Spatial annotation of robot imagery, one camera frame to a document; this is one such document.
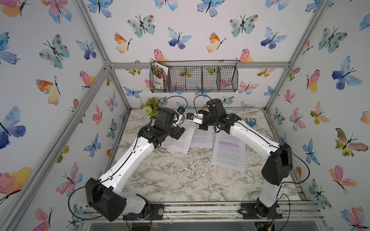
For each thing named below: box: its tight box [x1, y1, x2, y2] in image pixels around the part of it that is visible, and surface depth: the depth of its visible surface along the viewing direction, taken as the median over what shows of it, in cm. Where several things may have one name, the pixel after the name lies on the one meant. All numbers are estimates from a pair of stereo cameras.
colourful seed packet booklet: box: [151, 61, 169, 90], surface depth 91 cm
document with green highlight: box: [189, 124, 213, 149], surface depth 103 cm
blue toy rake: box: [245, 117, 257, 128], surface depth 113 cm
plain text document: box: [160, 119, 197, 155], surface depth 97 cm
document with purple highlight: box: [211, 130, 247, 173], surface depth 95 cm
